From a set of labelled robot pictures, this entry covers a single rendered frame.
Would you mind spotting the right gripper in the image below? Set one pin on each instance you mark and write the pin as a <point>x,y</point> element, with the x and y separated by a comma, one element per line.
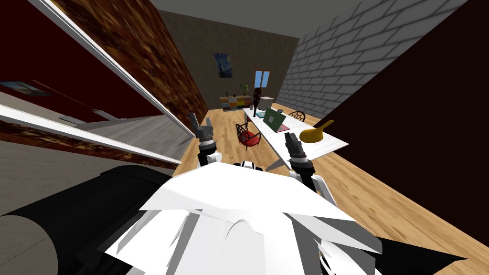
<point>295,150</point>

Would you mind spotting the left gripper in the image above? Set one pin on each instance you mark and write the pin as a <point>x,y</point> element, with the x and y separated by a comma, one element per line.
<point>204,133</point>

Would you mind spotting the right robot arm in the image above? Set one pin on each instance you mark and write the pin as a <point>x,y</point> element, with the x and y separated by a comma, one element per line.
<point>307,177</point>

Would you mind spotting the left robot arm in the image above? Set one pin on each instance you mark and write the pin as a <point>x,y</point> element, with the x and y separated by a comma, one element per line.
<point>95,214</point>

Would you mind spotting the long white table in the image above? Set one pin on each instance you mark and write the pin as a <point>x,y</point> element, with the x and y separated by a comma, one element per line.
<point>329,147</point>

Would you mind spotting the colourful sideboard with plants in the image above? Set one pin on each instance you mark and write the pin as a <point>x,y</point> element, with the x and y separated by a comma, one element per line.
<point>236,103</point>

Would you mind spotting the red chair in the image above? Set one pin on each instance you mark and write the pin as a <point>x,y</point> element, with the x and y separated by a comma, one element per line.
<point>250,138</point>

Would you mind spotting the blue window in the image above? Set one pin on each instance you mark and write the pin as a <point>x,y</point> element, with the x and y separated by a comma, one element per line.
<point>262,79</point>

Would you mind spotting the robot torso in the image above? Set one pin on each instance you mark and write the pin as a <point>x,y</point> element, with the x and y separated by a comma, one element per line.
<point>244,198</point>

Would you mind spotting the dark blue wall picture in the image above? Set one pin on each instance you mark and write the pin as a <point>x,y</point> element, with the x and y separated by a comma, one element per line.
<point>223,65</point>

